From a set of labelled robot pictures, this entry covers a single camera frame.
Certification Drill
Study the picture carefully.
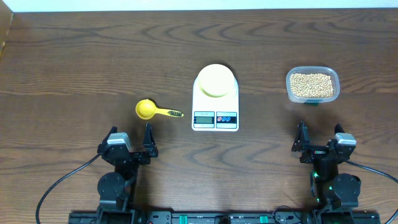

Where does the soybeans pile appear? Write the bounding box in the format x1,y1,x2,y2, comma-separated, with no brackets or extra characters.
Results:
290,73,334,98

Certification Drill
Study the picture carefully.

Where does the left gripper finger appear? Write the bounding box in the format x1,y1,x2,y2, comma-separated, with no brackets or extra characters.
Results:
105,126,118,143
142,123,159,157

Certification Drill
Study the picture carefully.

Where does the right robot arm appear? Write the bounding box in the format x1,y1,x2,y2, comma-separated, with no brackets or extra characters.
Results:
292,121,361,223

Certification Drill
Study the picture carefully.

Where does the pale yellow bowl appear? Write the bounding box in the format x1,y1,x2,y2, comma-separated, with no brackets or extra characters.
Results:
197,64,235,98

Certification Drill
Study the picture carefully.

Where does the right black cable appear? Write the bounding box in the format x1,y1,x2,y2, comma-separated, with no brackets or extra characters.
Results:
343,159,398,224

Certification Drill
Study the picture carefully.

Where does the white digital kitchen scale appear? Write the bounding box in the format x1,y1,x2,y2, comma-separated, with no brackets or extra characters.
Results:
192,78,239,132

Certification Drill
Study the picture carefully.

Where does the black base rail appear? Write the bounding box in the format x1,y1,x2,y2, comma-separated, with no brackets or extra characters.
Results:
68,211,381,224

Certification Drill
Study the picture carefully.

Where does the cardboard panel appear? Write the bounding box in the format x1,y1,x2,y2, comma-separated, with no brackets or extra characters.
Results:
0,0,14,56

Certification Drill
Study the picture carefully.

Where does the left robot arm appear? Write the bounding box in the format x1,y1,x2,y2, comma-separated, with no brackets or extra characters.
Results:
96,123,159,223

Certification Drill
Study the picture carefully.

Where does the yellow measuring scoop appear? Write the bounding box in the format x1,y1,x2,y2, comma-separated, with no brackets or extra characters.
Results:
136,99,184,120

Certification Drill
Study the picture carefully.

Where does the clear plastic container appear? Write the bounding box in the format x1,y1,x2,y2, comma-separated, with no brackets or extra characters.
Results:
286,66,340,104

